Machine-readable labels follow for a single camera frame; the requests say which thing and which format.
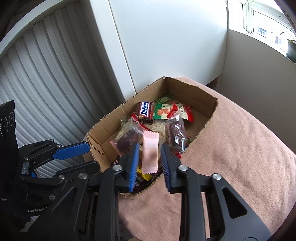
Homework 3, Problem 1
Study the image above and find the yellow candy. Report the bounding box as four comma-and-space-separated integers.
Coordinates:
137, 167, 152, 181

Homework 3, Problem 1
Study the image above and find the pink wafer candy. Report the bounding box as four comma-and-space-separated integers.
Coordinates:
142, 131, 159, 174

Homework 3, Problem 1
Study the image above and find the small dried fruit bag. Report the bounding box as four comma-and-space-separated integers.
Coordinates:
165, 113, 187, 158

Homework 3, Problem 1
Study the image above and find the brown cardboard box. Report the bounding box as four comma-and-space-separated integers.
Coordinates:
84, 77, 218, 195

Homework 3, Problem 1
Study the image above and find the red green jerky snack pouch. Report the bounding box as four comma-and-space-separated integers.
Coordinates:
152, 103, 194, 122

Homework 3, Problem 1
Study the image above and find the brown Snickers bar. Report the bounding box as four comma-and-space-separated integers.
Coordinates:
137, 101, 154, 124

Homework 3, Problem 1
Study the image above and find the green candy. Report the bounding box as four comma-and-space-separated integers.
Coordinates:
156, 94, 174, 104

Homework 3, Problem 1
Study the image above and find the dark date snack clear bag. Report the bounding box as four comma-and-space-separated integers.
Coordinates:
109, 114, 146, 156

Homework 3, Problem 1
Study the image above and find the pink blanket table cover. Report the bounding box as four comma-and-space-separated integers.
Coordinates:
119, 85, 295, 240

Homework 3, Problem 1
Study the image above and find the white ribbed radiator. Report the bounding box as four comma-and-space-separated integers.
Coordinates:
1, 1, 122, 147

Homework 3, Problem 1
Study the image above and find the white cabinet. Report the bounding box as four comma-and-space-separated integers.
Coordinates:
81, 1, 227, 100

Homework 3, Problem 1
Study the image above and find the potted spider plant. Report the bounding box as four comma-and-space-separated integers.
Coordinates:
286, 36, 296, 65

